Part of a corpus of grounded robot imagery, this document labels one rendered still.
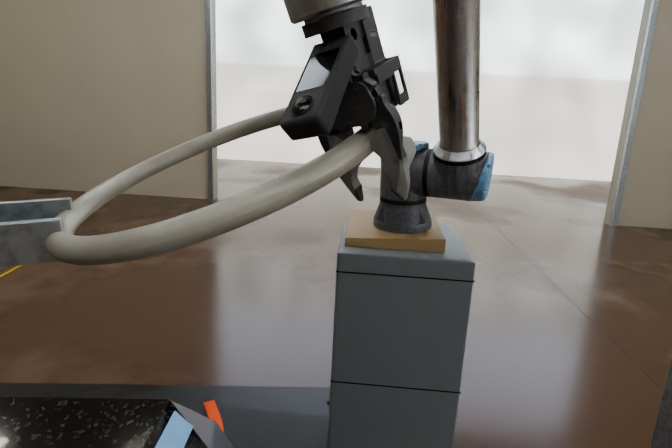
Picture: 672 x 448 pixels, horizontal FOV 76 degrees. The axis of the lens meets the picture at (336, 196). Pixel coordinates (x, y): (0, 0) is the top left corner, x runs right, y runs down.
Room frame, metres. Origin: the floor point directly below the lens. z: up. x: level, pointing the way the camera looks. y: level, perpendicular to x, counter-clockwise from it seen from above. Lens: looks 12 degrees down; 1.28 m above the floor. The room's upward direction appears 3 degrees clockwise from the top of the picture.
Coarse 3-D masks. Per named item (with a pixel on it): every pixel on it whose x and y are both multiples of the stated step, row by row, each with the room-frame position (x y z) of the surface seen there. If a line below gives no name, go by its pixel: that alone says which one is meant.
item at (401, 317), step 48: (336, 288) 1.20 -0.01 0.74; (384, 288) 1.19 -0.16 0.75; (432, 288) 1.18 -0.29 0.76; (336, 336) 1.20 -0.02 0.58; (384, 336) 1.19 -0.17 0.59; (432, 336) 1.18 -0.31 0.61; (336, 384) 1.20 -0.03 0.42; (384, 384) 1.19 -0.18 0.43; (432, 384) 1.18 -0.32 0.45; (336, 432) 1.20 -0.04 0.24; (384, 432) 1.19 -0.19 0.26; (432, 432) 1.18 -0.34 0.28
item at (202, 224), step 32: (224, 128) 0.83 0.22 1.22; (256, 128) 0.83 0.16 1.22; (160, 160) 0.76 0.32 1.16; (320, 160) 0.43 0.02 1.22; (352, 160) 0.45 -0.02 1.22; (96, 192) 0.64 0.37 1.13; (256, 192) 0.40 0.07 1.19; (288, 192) 0.40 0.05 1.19; (64, 224) 0.52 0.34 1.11; (160, 224) 0.39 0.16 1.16; (192, 224) 0.38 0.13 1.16; (224, 224) 0.38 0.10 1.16; (64, 256) 0.42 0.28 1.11; (96, 256) 0.39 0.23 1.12; (128, 256) 0.39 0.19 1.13
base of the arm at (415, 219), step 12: (384, 204) 1.34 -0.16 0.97; (396, 204) 1.31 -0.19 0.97; (408, 204) 1.31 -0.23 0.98; (420, 204) 1.32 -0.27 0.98; (384, 216) 1.33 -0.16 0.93; (396, 216) 1.30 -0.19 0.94; (408, 216) 1.30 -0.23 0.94; (420, 216) 1.32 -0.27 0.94; (384, 228) 1.32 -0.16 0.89; (396, 228) 1.29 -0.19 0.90; (408, 228) 1.29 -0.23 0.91; (420, 228) 1.30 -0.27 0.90
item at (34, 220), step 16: (0, 208) 0.54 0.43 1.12; (16, 208) 0.55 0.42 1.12; (32, 208) 0.55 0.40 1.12; (48, 208) 0.56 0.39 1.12; (64, 208) 0.57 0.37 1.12; (0, 224) 0.45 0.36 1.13; (16, 224) 0.46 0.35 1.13; (32, 224) 0.46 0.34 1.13; (48, 224) 0.47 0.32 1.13; (0, 240) 0.45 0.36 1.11; (16, 240) 0.46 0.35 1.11; (32, 240) 0.46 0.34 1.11; (0, 256) 0.45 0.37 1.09; (16, 256) 0.45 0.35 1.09; (32, 256) 0.46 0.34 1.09; (48, 256) 0.47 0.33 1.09
